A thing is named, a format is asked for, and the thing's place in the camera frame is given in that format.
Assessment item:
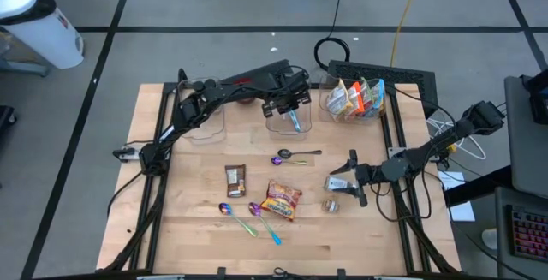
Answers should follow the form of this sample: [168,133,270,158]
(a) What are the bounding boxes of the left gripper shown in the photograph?
[260,68,313,119]

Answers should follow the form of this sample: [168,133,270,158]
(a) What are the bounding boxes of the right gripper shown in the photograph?
[328,148,387,209]

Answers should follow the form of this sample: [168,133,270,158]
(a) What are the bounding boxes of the herb jar white lid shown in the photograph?
[323,176,356,195]

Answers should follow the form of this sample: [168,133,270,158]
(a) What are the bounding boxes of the spoon with black handle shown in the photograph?
[277,148,323,160]

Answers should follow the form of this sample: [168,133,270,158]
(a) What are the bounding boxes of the yellow ramen noodle packet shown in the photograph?
[325,78,354,117]

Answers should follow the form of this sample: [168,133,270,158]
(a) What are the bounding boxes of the orange ramen noodle packet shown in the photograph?
[347,80,366,116]

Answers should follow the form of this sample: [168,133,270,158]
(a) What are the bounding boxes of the roast beef ramen packet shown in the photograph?
[259,179,303,223]

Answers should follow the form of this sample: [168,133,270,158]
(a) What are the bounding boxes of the blue ramen noodle packet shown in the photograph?
[368,78,388,119]

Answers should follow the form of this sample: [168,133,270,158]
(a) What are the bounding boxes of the brown food pouch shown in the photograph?
[225,164,248,199]

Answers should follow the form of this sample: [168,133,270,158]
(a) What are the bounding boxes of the clear plastic bin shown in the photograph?
[265,73,316,140]
[318,73,389,125]
[179,77,227,145]

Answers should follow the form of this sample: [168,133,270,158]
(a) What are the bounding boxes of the small glass jar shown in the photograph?
[320,198,342,215]

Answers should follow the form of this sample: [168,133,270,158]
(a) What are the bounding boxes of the black wedge panel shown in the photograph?
[222,58,295,86]

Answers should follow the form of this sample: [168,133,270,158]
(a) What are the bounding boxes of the white paper sheet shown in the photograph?
[437,170,477,223]

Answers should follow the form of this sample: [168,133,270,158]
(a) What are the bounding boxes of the black desk crossbar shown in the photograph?
[443,164,514,209]

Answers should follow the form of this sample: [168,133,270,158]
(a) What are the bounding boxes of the black perforated case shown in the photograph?
[327,59,440,121]

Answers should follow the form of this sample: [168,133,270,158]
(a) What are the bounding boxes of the white computer mouse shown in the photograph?
[480,227,500,252]

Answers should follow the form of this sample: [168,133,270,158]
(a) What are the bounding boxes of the grey keyboard desk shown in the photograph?
[495,185,548,280]

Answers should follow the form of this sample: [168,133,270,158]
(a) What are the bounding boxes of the grey desk top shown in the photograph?
[503,75,548,200]

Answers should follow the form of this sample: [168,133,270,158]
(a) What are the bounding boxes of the backlit black keyboard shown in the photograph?
[506,205,548,264]

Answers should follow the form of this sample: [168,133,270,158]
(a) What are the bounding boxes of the black desktop device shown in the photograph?
[520,69,548,126]

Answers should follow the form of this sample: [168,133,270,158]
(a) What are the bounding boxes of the white trash bin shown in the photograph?
[0,0,86,70]

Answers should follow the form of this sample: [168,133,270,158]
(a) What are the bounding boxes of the grey metal stand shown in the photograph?
[0,26,50,78]

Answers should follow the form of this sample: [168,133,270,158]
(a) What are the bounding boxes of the black bin liner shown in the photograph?
[0,0,58,27]

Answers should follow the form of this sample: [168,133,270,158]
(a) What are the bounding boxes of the black floor stand foot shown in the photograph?
[0,104,18,129]

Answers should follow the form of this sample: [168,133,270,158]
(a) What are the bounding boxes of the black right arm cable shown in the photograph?
[374,172,433,223]

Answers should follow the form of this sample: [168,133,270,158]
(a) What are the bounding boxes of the black coiled floor cable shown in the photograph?
[313,0,352,72]

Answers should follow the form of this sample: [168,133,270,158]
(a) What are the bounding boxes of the white cable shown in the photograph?
[426,116,488,162]

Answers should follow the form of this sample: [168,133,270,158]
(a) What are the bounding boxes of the iridescent spoon blue handle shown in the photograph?
[247,202,283,247]

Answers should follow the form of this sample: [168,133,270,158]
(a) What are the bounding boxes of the iridescent spoon green handle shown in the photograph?
[218,202,259,239]

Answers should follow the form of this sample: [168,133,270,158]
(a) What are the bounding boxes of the yellow cable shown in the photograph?
[389,0,424,68]

